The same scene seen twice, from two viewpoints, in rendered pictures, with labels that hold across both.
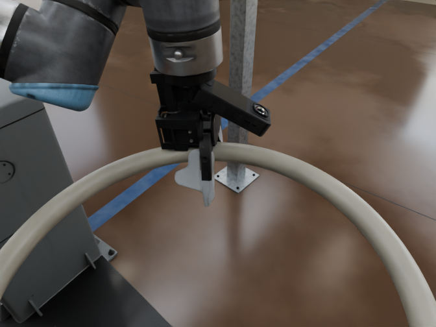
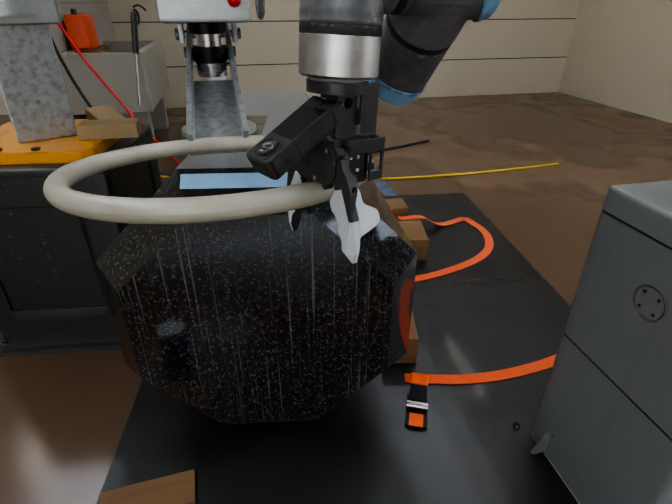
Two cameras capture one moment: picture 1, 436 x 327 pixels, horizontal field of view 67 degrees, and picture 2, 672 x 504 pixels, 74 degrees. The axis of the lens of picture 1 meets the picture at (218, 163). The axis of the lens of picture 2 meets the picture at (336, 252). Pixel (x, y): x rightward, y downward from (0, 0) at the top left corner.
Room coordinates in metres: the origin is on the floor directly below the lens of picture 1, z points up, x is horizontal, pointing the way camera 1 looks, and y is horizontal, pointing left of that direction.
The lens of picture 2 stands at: (0.78, -0.36, 1.22)
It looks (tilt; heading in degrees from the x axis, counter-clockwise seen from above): 29 degrees down; 132
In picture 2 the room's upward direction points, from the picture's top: straight up
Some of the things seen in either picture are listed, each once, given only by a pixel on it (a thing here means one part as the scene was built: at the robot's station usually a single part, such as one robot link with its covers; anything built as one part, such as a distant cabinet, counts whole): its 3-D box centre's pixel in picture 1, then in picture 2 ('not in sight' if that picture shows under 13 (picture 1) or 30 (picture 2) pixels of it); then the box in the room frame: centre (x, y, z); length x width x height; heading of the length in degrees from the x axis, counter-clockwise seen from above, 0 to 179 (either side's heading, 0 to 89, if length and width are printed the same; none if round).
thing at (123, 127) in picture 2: not in sight; (110, 128); (-0.96, 0.31, 0.81); 0.20 x 0.10 x 0.05; 56
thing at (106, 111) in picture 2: not in sight; (107, 116); (-1.17, 0.40, 0.80); 0.20 x 0.10 x 0.05; 177
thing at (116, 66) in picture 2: not in sight; (127, 95); (-3.66, 1.60, 0.43); 1.30 x 0.62 x 0.86; 144
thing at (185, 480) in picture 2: not in sight; (147, 497); (-0.11, -0.15, 0.02); 0.25 x 0.10 x 0.01; 58
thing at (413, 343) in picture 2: not in sight; (397, 326); (0.00, 0.86, 0.07); 0.30 x 0.12 x 0.12; 132
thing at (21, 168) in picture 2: not in sight; (77, 231); (-1.16, 0.16, 0.37); 0.66 x 0.66 x 0.74; 48
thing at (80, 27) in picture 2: not in sight; (83, 30); (-3.68, 1.36, 1.00); 0.50 x 0.22 x 0.33; 144
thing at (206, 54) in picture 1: (186, 49); (337, 58); (0.41, 0.04, 1.16); 0.10 x 0.09 x 0.05; 173
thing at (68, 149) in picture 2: not in sight; (47, 138); (-1.16, 0.16, 0.76); 0.49 x 0.49 x 0.05; 48
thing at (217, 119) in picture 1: (189, 105); (339, 133); (0.42, 0.04, 1.08); 0.09 x 0.08 x 0.12; 83
